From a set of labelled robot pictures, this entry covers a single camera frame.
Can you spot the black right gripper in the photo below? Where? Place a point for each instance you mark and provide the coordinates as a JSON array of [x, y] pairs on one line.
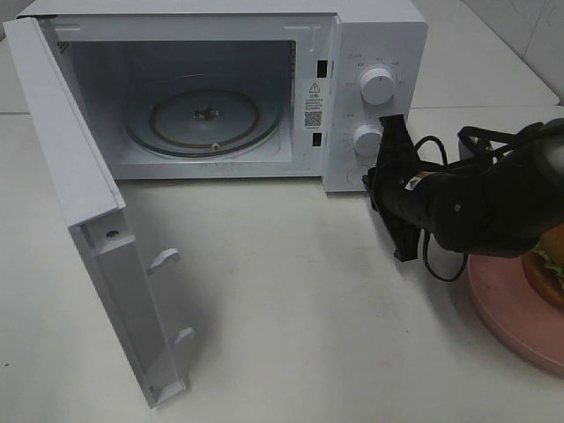
[[397, 189]]

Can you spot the round white door button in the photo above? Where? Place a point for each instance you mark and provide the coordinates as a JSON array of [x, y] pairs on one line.
[[355, 176]]

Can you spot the burger with lettuce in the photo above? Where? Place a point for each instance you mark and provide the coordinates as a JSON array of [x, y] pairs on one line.
[[543, 267]]

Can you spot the pink round plate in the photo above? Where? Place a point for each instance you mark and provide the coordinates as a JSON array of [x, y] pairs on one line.
[[515, 314]]

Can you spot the white microwave door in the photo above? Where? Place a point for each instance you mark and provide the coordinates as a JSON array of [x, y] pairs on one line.
[[94, 209]]

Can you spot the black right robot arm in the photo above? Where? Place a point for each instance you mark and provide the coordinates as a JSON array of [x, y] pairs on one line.
[[496, 201]]

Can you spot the lower white timer knob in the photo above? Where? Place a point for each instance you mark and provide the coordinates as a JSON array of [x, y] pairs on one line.
[[367, 140]]

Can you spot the upper white power knob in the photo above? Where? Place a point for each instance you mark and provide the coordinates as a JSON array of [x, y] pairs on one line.
[[377, 84]]

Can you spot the white warning label sticker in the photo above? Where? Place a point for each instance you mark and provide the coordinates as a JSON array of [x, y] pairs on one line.
[[313, 103]]

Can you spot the white microwave oven body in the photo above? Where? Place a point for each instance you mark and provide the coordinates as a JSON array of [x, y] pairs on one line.
[[117, 44]]

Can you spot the glass microwave turntable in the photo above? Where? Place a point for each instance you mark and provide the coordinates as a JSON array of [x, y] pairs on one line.
[[205, 115]]

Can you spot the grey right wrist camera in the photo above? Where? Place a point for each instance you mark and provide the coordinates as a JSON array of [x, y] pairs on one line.
[[474, 146]]

